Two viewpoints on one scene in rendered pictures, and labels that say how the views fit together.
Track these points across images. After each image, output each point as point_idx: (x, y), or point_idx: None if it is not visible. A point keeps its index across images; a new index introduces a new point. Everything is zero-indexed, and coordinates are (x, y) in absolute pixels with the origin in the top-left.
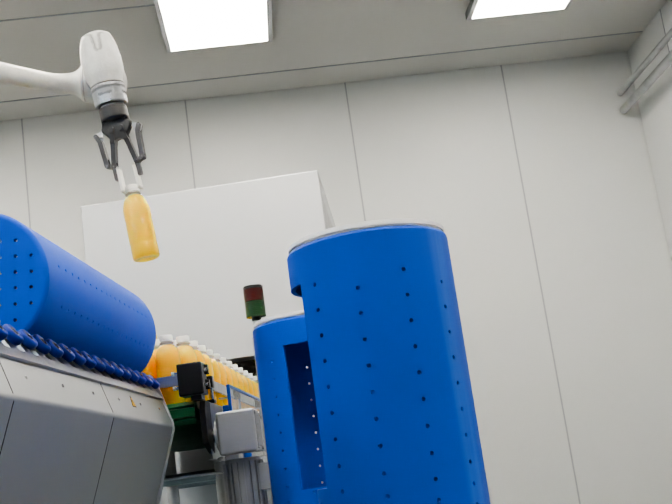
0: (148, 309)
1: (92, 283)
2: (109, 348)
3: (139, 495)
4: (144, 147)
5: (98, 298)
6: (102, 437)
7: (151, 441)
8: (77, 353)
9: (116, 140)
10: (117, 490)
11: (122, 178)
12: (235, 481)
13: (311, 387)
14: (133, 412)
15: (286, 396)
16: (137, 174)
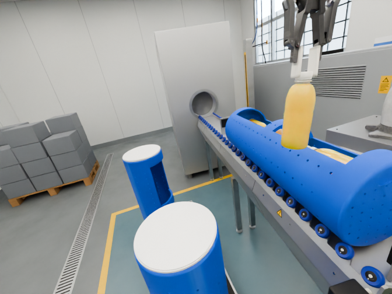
0: (340, 199)
1: (244, 140)
2: (268, 175)
3: (314, 278)
4: (289, 28)
5: (245, 147)
6: (251, 192)
7: (304, 258)
8: (246, 161)
9: (314, 11)
10: (279, 233)
11: (312, 60)
12: None
13: None
14: (272, 212)
15: None
16: (292, 63)
